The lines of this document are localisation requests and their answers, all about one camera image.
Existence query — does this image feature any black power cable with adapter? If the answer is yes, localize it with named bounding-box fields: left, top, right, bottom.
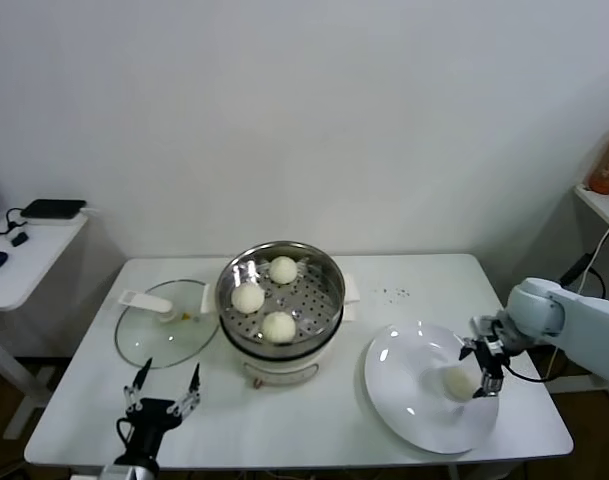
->
left=558, top=252, right=608, bottom=301

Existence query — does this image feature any white round plate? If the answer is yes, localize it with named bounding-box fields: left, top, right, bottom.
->
left=362, top=320, right=500, bottom=455

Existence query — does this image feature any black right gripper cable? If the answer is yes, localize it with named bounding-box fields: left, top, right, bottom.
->
left=503, top=349, right=550, bottom=384

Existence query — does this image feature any white cable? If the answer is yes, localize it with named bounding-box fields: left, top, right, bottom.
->
left=578, top=218, right=609, bottom=296

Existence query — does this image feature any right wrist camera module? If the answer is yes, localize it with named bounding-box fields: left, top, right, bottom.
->
left=471, top=312, right=515, bottom=356

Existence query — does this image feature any glass lid with white handle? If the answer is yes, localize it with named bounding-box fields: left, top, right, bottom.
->
left=114, top=279, right=220, bottom=370

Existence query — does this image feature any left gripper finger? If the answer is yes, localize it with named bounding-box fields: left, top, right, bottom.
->
left=169, top=362, right=202, bottom=419
left=123, top=356, right=154, bottom=414

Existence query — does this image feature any stainless steel steamer basket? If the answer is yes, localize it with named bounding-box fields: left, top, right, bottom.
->
left=199, top=241, right=361, bottom=359

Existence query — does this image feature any cream electric cooker base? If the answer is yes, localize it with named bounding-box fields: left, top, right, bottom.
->
left=218, top=299, right=358, bottom=391

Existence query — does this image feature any black flat box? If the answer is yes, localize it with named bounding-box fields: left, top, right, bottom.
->
left=19, top=198, right=88, bottom=221

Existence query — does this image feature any thin black desk cable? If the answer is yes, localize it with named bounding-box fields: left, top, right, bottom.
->
left=0, top=207, right=28, bottom=236

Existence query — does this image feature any white flat box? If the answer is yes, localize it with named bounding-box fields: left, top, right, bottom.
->
left=26, top=207, right=103, bottom=229

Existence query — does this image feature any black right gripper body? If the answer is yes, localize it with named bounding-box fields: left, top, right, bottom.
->
left=472, top=339, right=506, bottom=380

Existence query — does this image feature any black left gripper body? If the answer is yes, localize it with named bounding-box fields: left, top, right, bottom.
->
left=114, top=398, right=188, bottom=466

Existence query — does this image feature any white steamed baozi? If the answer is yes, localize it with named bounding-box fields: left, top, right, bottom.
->
left=442, top=366, right=480, bottom=403
left=261, top=310, right=298, bottom=345
left=268, top=255, right=299, bottom=285
left=231, top=283, right=266, bottom=315

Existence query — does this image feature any white side desk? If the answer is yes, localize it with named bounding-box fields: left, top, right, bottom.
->
left=0, top=212, right=103, bottom=441

